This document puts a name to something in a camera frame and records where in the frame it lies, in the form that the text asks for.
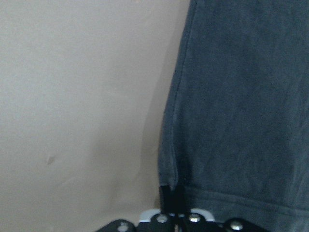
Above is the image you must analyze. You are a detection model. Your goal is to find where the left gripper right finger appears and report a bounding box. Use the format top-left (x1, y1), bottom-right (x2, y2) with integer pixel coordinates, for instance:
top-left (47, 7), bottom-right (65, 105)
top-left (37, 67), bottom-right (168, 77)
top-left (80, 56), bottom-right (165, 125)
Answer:
top-left (176, 185), bottom-right (187, 215)

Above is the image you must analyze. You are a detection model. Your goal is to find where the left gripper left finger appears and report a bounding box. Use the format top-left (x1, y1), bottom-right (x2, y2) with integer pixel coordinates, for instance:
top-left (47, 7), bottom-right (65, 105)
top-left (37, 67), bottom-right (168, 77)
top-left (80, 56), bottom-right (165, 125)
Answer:
top-left (159, 185), bottom-right (177, 215)

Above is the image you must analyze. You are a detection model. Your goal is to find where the black graphic t-shirt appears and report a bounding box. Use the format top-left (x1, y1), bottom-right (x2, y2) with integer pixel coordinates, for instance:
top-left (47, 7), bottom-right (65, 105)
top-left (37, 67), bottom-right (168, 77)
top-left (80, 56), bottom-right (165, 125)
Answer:
top-left (158, 0), bottom-right (309, 232)

